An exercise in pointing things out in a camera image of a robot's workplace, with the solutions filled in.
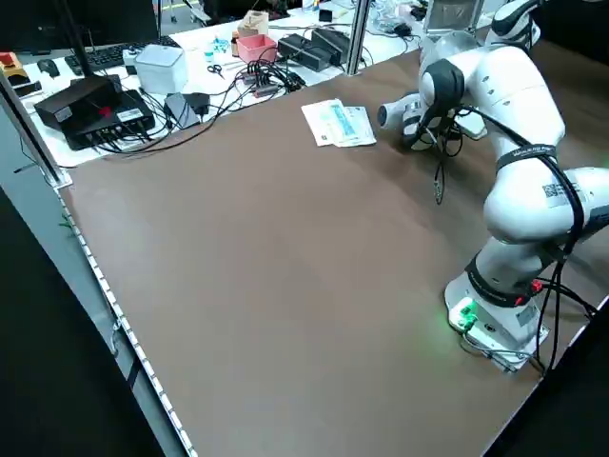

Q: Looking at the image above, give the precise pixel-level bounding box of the pink plastic box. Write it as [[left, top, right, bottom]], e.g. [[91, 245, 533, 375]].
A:
[[236, 35, 278, 66]]

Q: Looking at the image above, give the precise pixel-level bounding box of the small cardboard box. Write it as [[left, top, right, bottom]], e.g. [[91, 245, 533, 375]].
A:
[[236, 9, 271, 39]]

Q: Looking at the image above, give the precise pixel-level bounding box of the white cube box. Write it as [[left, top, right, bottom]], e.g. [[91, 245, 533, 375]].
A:
[[134, 44, 187, 95]]

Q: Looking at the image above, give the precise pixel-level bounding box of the black flat box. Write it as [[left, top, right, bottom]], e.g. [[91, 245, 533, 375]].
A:
[[33, 74, 123, 130]]

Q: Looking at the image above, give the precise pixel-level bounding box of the blue white mask packet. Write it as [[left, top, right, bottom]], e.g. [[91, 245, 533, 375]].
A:
[[316, 102, 378, 149]]

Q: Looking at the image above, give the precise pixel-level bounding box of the usb hub with plugs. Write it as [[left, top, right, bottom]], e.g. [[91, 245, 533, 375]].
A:
[[240, 66, 305, 99]]

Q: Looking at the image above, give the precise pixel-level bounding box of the black power adapter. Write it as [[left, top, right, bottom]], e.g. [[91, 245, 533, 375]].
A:
[[183, 90, 211, 117]]

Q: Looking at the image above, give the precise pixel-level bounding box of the dark grey flat device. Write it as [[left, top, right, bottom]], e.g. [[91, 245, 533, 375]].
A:
[[164, 92, 201, 129]]

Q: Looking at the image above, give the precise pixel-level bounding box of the black power brick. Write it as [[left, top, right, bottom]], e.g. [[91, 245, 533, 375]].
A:
[[278, 33, 329, 72], [311, 27, 344, 66]]

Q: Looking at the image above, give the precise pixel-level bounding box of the silver aluminium case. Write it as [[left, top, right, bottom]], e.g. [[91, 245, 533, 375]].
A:
[[422, 0, 482, 34]]

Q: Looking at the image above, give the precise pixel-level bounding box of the black keyboard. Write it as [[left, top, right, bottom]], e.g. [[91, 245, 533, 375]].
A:
[[64, 36, 185, 69]]

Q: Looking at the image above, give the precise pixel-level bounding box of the black monitor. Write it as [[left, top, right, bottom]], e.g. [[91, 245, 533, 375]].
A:
[[0, 0, 161, 54]]

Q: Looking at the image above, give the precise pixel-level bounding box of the red yellow emergency button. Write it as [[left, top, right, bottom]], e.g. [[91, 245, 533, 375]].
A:
[[0, 50, 25, 88]]

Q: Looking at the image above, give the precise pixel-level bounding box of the aluminium frame post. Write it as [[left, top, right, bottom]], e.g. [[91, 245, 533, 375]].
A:
[[345, 0, 371, 77]]

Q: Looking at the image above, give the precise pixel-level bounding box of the black network switch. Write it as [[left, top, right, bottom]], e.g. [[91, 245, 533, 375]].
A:
[[64, 89, 157, 152]]

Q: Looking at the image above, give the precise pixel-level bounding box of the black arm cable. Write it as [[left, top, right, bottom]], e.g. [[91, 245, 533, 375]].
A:
[[430, 107, 596, 372]]

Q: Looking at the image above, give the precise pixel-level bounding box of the aluminium frame beam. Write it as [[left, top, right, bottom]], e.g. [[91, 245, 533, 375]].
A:
[[0, 75, 72, 188]]

